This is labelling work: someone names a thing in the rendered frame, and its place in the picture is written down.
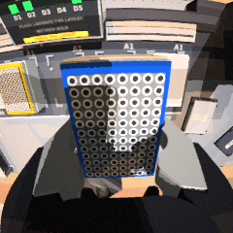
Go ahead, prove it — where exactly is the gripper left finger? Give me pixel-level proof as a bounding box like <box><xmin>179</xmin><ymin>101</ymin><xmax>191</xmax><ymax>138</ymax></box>
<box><xmin>0</xmin><ymin>118</ymin><xmax>84</xmax><ymax>233</ymax></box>

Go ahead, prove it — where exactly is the yellow tip rack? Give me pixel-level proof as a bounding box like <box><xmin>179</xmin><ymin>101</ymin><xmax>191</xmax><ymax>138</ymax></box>
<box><xmin>0</xmin><ymin>59</ymin><xmax>46</xmax><ymax>115</ymax></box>

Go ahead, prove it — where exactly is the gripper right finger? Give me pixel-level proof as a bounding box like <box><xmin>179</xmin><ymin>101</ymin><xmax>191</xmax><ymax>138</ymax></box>
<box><xmin>154</xmin><ymin>116</ymin><xmax>233</xmax><ymax>233</ymax></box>

